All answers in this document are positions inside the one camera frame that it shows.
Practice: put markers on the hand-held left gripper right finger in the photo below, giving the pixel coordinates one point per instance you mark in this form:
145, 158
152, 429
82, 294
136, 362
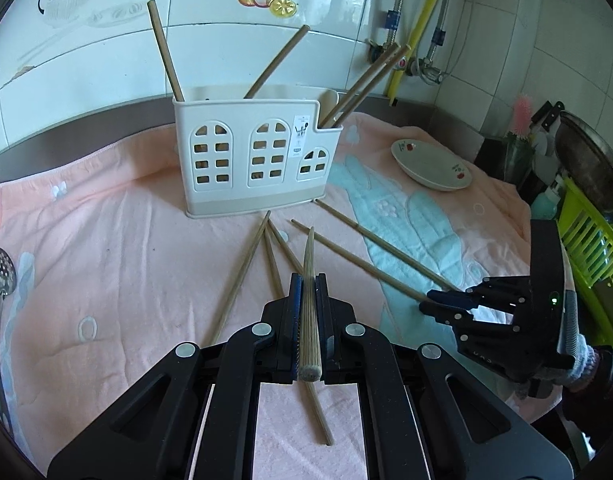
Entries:
322, 305

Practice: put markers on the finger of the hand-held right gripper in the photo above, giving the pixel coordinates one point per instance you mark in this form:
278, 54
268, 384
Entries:
451, 299
451, 316

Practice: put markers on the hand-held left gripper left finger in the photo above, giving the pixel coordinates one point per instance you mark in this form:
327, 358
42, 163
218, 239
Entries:
295, 305

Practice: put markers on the long wooden chopstick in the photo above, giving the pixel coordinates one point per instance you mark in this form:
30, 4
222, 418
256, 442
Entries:
309, 310
356, 259

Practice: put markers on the white plastic utensil holder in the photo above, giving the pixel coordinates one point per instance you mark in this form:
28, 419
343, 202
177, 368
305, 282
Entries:
236, 206

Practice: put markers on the bunch of wooden chopsticks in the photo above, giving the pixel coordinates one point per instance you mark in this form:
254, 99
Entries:
163, 45

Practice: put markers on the person's right forearm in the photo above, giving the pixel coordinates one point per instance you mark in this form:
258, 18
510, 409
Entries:
586, 360

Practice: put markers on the green plastic basket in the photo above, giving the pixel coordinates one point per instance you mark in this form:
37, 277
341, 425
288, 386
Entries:
574, 220

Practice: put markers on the teal plastic bottle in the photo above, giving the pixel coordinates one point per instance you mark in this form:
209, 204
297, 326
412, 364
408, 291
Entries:
544, 205

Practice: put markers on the ceramic bowl with cherry print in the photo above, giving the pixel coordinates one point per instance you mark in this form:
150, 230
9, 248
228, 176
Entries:
431, 167

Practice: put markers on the glass jar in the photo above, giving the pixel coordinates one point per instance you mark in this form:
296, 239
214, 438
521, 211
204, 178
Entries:
519, 160

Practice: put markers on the metal wok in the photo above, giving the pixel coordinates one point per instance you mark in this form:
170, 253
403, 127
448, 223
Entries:
591, 160

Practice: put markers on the pink printed towel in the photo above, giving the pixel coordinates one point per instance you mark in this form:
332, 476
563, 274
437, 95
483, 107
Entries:
111, 240

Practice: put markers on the pink bottle brush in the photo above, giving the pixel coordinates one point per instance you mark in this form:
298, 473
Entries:
521, 115

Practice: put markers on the metal angle valve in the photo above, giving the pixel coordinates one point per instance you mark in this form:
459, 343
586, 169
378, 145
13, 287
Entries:
431, 72

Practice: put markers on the metal slotted spoon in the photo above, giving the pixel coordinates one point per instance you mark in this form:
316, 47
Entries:
9, 285

